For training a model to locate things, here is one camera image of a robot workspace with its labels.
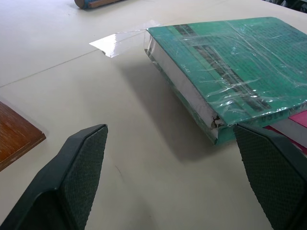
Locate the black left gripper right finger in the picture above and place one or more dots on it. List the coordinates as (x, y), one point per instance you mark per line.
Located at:
(271, 172)

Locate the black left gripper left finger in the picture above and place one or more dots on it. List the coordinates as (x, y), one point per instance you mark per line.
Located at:
(64, 182)

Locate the pink book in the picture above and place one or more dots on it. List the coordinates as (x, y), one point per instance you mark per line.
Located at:
(293, 130)

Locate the brown wooden board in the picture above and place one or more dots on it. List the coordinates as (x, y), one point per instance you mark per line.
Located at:
(15, 137)

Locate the green taped book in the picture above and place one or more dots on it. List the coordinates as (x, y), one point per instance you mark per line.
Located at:
(223, 72)

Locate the clear adhesive tape strip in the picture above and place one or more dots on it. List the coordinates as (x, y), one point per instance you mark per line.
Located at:
(115, 44)

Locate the blue and wooden round object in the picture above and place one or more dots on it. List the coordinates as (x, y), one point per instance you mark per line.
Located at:
(92, 3)

